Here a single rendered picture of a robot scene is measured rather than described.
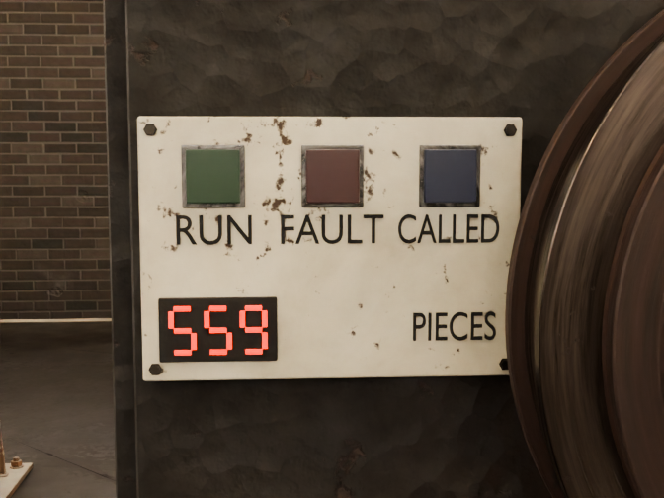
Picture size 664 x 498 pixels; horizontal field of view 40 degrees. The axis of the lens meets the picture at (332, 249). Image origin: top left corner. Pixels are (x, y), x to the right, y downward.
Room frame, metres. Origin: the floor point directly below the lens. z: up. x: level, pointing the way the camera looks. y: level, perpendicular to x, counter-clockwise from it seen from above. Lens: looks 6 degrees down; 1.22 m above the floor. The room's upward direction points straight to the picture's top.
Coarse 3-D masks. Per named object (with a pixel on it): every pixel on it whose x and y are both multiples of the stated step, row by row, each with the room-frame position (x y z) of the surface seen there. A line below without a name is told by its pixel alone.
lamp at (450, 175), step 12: (432, 156) 0.62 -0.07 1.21; (444, 156) 0.62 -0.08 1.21; (456, 156) 0.62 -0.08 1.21; (468, 156) 0.62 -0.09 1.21; (432, 168) 0.62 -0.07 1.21; (444, 168) 0.62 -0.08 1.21; (456, 168) 0.62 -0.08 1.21; (468, 168) 0.62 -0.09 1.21; (432, 180) 0.62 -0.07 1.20; (444, 180) 0.62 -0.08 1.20; (456, 180) 0.62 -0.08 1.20; (468, 180) 0.62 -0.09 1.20; (432, 192) 0.62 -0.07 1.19; (444, 192) 0.62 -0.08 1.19; (456, 192) 0.62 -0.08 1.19; (468, 192) 0.62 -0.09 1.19
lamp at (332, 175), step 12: (312, 156) 0.61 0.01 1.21; (324, 156) 0.61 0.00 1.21; (336, 156) 0.61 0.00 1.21; (348, 156) 0.61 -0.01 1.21; (312, 168) 0.61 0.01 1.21; (324, 168) 0.61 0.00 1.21; (336, 168) 0.61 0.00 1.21; (348, 168) 0.61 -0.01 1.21; (312, 180) 0.61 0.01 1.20; (324, 180) 0.61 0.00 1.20; (336, 180) 0.61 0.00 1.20; (348, 180) 0.61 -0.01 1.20; (312, 192) 0.61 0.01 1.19; (324, 192) 0.61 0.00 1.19; (336, 192) 0.61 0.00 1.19; (348, 192) 0.61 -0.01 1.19
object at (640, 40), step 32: (640, 32) 0.56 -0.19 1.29; (608, 64) 0.56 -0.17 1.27; (576, 128) 0.56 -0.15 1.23; (544, 160) 0.56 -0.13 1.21; (544, 192) 0.56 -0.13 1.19; (512, 256) 0.56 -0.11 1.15; (512, 288) 0.56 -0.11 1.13; (512, 320) 0.56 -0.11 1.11; (512, 352) 0.56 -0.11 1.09; (512, 384) 0.56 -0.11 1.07; (544, 448) 0.56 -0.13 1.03; (544, 480) 0.56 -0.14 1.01
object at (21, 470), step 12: (0, 348) 3.26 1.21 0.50; (0, 432) 3.24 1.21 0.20; (0, 444) 3.24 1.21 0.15; (0, 456) 3.24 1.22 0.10; (0, 468) 3.25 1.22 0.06; (12, 468) 3.33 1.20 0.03; (24, 468) 3.33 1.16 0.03; (0, 480) 3.21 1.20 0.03; (12, 480) 3.21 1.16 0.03; (0, 492) 3.09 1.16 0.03; (12, 492) 3.12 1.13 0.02
